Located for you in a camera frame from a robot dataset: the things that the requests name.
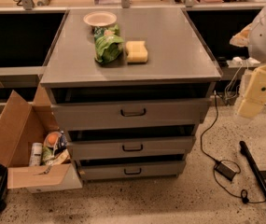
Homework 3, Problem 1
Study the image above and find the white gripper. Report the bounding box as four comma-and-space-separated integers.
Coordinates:
236, 64, 266, 119

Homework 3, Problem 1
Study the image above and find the grey drawer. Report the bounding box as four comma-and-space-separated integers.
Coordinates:
67, 136, 195, 160
77, 161, 186, 181
52, 99, 210, 131

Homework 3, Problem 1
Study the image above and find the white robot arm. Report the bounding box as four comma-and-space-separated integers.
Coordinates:
230, 6, 266, 120

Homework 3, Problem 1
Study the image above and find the grey top drawer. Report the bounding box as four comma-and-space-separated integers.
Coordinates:
52, 99, 210, 131

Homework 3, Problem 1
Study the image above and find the grey drawer cabinet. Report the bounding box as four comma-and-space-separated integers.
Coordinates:
41, 7, 221, 178

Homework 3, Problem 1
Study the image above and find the grey bottom drawer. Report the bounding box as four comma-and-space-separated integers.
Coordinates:
77, 161, 186, 181

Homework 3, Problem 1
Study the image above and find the white power strip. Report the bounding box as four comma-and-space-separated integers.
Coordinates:
231, 57, 259, 66

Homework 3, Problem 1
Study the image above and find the black power adapter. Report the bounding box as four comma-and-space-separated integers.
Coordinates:
215, 162, 236, 181

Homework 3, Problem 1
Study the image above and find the black table leg right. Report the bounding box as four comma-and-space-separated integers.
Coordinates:
239, 141, 266, 200

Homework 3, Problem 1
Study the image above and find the yellow sponge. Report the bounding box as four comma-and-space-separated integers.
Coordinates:
125, 41, 148, 63

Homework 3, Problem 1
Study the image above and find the green chip bag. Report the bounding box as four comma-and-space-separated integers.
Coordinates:
94, 24, 124, 64

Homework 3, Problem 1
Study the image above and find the beige paper bowl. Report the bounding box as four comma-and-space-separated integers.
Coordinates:
83, 11, 117, 27

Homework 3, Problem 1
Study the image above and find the orange snack package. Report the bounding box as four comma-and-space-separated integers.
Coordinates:
44, 132, 67, 154

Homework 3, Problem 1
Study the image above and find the white spray can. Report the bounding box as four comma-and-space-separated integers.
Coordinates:
29, 143, 43, 166

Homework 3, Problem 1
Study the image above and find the brown cardboard box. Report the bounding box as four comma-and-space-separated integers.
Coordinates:
0, 87, 82, 193

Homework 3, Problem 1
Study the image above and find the black adapter cable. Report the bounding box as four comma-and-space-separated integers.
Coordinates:
199, 91, 266, 204

